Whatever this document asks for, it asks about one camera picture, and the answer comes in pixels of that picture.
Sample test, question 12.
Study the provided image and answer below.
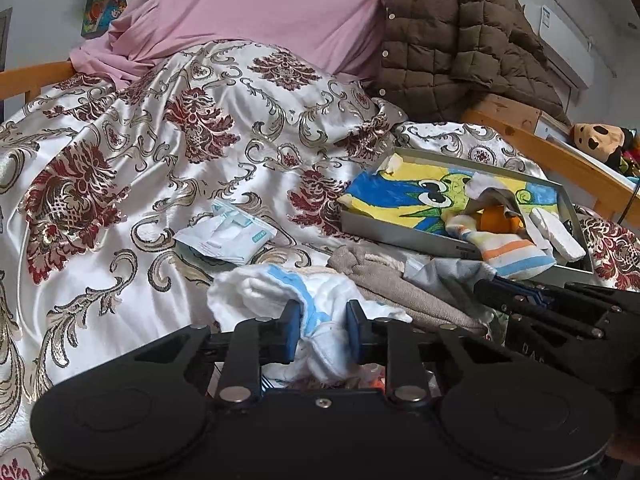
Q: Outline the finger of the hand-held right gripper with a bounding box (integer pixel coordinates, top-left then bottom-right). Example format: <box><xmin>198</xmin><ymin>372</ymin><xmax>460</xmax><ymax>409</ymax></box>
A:
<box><xmin>520</xmin><ymin>280</ymin><xmax>640</xmax><ymax>318</ymax></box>
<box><xmin>472</xmin><ymin>277</ymin><xmax>608</xmax><ymax>341</ymax></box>

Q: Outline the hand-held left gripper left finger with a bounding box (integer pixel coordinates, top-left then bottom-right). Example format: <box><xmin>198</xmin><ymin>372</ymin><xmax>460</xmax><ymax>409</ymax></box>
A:
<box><xmin>132</xmin><ymin>299</ymin><xmax>303</xmax><ymax>406</ymax></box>

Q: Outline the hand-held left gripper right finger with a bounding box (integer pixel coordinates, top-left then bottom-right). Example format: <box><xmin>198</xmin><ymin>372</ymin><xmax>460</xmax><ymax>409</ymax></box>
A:
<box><xmin>346</xmin><ymin>300</ymin><xmax>513</xmax><ymax>406</ymax></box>

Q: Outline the grey cloth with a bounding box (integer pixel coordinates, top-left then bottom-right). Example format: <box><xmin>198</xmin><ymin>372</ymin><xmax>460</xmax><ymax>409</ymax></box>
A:
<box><xmin>402</xmin><ymin>257</ymin><xmax>501</xmax><ymax>311</ymax></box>
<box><xmin>465</xmin><ymin>172</ymin><xmax>531</xmax><ymax>221</ymax></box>

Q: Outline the white and blue cloth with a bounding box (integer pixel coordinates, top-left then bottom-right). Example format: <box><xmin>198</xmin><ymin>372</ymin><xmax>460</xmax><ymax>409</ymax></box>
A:
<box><xmin>206</xmin><ymin>262</ymin><xmax>413</xmax><ymax>381</ymax></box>

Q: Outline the beige knit cloth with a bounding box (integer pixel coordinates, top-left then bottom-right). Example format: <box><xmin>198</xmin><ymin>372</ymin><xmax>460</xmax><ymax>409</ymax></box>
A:
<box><xmin>326</xmin><ymin>244</ymin><xmax>493</xmax><ymax>336</ymax></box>

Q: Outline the orange ribbed cup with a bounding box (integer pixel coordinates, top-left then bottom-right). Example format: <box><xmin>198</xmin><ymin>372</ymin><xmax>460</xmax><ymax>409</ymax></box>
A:
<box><xmin>477</xmin><ymin>205</ymin><xmax>526</xmax><ymax>236</ymax></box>

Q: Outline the grey tray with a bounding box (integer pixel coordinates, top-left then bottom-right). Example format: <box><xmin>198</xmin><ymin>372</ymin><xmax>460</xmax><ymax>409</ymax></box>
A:
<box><xmin>340</xmin><ymin>146</ymin><xmax>596</xmax><ymax>276</ymax></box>

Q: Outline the pastel striped sock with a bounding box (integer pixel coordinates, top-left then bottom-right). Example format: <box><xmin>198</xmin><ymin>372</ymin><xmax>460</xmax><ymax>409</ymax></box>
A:
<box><xmin>442</xmin><ymin>212</ymin><xmax>558</xmax><ymax>281</ymax></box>

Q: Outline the white spongy cloth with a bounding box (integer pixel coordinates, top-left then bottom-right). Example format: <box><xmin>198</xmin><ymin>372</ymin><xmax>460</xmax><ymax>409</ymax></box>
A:
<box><xmin>527</xmin><ymin>207</ymin><xmax>588</xmax><ymax>263</ymax></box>

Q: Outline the white wipes packet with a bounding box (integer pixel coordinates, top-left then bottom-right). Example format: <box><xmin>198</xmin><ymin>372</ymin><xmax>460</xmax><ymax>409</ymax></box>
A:
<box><xmin>172</xmin><ymin>199</ymin><xmax>277</xmax><ymax>265</ymax></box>

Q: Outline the yellow blue cartoon towel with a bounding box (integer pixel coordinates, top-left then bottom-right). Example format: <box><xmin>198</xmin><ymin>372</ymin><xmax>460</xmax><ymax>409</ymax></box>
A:
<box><xmin>337</xmin><ymin>157</ymin><xmax>563</xmax><ymax>241</ymax></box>

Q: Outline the tan plush toy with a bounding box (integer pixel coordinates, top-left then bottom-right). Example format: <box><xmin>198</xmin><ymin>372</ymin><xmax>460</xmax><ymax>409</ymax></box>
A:
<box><xmin>570</xmin><ymin>122</ymin><xmax>640</xmax><ymax>178</ymax></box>

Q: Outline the floral satin blanket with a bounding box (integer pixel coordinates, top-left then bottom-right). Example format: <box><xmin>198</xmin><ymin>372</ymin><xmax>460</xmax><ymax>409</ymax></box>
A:
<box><xmin>0</xmin><ymin>40</ymin><xmax>640</xmax><ymax>480</ymax></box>

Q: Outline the brown padded jacket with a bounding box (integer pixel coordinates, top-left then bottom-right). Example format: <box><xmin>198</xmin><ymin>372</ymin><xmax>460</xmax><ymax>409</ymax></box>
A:
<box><xmin>370</xmin><ymin>0</ymin><xmax>573</xmax><ymax>126</ymax></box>

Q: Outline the white air conditioner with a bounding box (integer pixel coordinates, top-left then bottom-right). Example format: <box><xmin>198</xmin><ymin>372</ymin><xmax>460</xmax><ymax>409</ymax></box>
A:
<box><xmin>510</xmin><ymin>0</ymin><xmax>598</xmax><ymax>91</ymax></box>

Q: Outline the pink sheet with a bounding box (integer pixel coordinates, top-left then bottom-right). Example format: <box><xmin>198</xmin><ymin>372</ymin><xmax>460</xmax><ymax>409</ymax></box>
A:
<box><xmin>70</xmin><ymin>0</ymin><xmax>416</xmax><ymax>86</ymax></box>

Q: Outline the black cable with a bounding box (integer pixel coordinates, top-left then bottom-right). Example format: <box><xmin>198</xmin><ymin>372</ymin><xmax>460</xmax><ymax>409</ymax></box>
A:
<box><xmin>617</xmin><ymin>180</ymin><xmax>636</xmax><ymax>226</ymax></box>

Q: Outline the wooden bed frame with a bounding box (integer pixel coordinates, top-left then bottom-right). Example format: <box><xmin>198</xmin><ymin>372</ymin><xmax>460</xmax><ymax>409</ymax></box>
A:
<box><xmin>0</xmin><ymin>60</ymin><xmax>640</xmax><ymax>231</ymax></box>

